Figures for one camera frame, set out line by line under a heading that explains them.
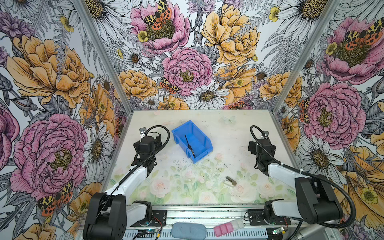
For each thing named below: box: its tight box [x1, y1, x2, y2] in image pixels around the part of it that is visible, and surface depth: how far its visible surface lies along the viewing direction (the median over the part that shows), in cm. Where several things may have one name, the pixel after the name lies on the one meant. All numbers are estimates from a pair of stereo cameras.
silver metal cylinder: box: [292, 224, 328, 240], surface depth 70 cm
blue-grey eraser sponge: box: [171, 222, 207, 240], surface depth 70 cm
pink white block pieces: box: [213, 218, 245, 237], surface depth 73 cm
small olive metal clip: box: [225, 176, 237, 186], surface depth 87 cm
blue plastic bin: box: [171, 120, 214, 164], surface depth 101 cm
